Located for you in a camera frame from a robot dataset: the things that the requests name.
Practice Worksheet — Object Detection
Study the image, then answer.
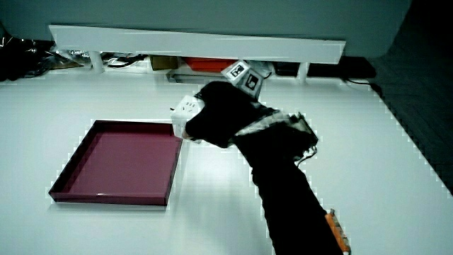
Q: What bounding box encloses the person's right hand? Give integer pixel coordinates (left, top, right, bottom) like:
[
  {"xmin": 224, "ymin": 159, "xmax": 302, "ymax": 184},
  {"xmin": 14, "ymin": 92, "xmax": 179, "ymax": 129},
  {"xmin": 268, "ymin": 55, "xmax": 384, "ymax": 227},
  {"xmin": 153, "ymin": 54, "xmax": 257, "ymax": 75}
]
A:
[{"xmin": 181, "ymin": 59, "xmax": 280, "ymax": 149}]

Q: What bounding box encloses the white cube socket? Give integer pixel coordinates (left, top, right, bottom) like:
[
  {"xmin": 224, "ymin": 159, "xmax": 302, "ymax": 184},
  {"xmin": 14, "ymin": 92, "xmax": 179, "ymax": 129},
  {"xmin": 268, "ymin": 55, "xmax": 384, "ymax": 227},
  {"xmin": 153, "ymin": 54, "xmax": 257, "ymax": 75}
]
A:
[{"xmin": 170, "ymin": 94, "xmax": 206, "ymax": 142}]

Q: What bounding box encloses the maroon square tray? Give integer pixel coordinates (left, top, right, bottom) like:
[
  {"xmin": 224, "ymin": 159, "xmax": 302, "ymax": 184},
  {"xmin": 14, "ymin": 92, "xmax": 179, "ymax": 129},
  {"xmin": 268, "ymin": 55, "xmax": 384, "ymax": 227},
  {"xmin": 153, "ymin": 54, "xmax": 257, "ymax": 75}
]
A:
[{"xmin": 48, "ymin": 119, "xmax": 183, "ymax": 207}]

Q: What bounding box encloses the person's right forearm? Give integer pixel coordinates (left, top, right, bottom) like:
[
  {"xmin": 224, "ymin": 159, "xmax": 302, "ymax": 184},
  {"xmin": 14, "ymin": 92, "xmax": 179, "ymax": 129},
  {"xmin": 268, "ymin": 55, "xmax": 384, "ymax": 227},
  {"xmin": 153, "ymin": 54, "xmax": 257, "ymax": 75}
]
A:
[{"xmin": 231, "ymin": 111, "xmax": 346, "ymax": 255}]

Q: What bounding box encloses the orange box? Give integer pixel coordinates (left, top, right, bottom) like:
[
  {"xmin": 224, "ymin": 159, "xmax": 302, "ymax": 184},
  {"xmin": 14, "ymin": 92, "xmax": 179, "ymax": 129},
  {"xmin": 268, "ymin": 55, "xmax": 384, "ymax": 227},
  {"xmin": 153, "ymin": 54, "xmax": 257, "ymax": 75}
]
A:
[{"xmin": 183, "ymin": 57, "xmax": 237, "ymax": 74}]

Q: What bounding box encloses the white desk riser shelf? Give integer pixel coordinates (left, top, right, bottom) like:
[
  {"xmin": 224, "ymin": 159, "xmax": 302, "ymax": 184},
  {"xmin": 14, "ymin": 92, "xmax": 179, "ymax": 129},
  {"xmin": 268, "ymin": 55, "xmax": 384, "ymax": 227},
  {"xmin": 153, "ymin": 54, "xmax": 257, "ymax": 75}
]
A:
[{"xmin": 48, "ymin": 24, "xmax": 347, "ymax": 83}]

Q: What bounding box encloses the small black box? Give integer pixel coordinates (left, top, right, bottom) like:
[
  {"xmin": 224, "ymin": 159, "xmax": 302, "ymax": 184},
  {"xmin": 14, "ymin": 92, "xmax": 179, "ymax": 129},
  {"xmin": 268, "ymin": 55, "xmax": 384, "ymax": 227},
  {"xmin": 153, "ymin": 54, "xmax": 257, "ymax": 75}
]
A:
[{"xmin": 273, "ymin": 62, "xmax": 300, "ymax": 77}]

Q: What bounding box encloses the brown cardboard box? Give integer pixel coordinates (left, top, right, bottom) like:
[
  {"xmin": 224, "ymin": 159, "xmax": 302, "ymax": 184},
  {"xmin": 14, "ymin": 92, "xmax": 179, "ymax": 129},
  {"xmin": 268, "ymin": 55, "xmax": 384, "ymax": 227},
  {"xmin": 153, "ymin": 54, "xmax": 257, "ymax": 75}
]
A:
[{"xmin": 149, "ymin": 55, "xmax": 180, "ymax": 72}]

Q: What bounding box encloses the thin black looped cable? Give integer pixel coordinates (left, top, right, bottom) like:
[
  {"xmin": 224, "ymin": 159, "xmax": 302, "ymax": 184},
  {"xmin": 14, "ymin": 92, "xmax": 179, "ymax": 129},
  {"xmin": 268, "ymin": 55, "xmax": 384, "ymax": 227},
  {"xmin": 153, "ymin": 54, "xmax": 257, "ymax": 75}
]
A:
[{"xmin": 104, "ymin": 53, "xmax": 147, "ymax": 69}]

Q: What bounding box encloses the black power cable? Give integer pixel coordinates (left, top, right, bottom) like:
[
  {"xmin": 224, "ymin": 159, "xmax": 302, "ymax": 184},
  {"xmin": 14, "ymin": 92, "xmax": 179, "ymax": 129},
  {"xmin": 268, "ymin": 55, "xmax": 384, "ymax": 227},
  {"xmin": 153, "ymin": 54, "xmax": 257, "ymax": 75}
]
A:
[{"xmin": 343, "ymin": 77, "xmax": 384, "ymax": 96}]

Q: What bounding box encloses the orange forearm strap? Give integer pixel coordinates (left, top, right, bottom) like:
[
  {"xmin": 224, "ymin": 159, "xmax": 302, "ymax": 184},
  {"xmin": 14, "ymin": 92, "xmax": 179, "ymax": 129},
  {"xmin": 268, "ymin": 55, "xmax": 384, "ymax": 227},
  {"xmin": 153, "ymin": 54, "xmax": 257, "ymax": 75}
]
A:
[{"xmin": 324, "ymin": 208, "xmax": 352, "ymax": 255}]

